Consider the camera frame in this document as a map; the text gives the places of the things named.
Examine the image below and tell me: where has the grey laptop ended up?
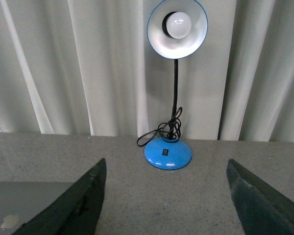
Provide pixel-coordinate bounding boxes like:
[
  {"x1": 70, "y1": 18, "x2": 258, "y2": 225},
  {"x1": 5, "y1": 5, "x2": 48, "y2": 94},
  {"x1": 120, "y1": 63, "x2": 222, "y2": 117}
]
[{"x1": 0, "y1": 182, "x2": 72, "y2": 235}]

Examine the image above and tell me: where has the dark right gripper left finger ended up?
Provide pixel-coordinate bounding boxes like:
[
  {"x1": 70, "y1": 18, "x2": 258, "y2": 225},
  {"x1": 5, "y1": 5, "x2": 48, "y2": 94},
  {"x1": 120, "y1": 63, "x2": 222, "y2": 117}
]
[{"x1": 14, "y1": 158, "x2": 106, "y2": 235}]

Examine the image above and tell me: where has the blue desk lamp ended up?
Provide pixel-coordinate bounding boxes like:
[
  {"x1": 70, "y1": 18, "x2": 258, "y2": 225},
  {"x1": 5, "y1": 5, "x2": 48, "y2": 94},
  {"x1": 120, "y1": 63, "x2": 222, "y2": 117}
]
[{"x1": 141, "y1": 0, "x2": 208, "y2": 170}]

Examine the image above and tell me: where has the white curtain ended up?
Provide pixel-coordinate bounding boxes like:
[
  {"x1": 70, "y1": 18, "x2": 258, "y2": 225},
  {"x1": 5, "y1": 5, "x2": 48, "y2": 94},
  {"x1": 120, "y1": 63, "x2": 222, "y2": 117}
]
[{"x1": 0, "y1": 0, "x2": 294, "y2": 142}]

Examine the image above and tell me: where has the black lamp power cable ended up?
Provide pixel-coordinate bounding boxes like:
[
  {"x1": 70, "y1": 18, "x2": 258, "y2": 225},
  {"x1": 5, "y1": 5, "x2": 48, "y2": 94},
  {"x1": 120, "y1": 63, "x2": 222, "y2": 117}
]
[{"x1": 137, "y1": 106, "x2": 183, "y2": 147}]

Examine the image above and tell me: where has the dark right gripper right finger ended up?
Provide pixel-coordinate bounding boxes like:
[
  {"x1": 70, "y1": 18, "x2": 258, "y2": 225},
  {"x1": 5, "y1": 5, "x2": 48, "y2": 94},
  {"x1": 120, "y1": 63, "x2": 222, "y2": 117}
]
[{"x1": 226, "y1": 159, "x2": 294, "y2": 235}]

